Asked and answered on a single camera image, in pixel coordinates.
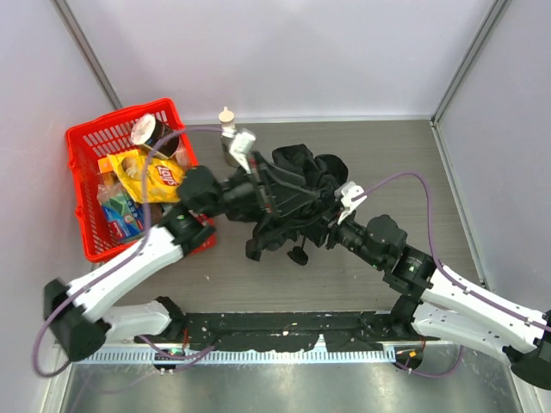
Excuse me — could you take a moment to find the black folding umbrella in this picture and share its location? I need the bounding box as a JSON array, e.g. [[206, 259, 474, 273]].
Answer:
[[245, 144, 349, 266]]

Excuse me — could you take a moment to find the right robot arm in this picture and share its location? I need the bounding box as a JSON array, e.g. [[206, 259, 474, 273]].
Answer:
[[326, 215, 550, 390]]

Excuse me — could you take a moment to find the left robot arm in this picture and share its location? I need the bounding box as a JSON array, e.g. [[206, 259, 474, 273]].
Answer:
[[43, 202, 216, 362]]

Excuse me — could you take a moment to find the beige squeeze bottle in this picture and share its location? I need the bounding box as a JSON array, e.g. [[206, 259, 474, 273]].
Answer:
[[218, 107, 239, 168]]

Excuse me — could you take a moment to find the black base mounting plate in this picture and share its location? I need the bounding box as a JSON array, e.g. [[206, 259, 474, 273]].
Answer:
[[148, 311, 423, 353]]

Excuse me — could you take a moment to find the yellow Lay's chips bag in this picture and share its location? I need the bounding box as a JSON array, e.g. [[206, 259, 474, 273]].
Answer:
[[107, 149, 185, 204]]

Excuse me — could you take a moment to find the black ice cream tub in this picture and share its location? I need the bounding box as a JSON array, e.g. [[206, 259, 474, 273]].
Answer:
[[130, 114, 180, 159]]

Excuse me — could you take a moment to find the red plastic basket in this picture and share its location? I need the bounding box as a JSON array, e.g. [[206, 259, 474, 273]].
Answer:
[[65, 97, 218, 264]]

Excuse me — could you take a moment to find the blue green snack packet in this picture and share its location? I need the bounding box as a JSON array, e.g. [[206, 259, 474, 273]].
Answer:
[[98, 188, 144, 243]]

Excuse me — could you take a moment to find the orange snack packet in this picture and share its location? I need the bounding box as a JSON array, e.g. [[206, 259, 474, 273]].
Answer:
[[97, 157, 114, 174]]

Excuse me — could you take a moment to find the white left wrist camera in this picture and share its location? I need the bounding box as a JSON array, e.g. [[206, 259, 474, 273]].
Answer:
[[229, 129, 256, 174]]

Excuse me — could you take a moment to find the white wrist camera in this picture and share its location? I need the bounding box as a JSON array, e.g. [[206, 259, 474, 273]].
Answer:
[[229, 129, 256, 174], [335, 181, 367, 225]]

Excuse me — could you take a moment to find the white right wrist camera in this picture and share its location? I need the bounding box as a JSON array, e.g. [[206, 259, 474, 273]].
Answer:
[[335, 181, 367, 225]]

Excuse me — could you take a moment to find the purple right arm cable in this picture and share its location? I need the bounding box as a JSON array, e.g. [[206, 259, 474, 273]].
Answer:
[[352, 170, 551, 332]]

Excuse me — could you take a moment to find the white slotted cable duct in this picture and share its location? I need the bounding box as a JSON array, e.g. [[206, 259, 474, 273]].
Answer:
[[77, 345, 396, 366]]

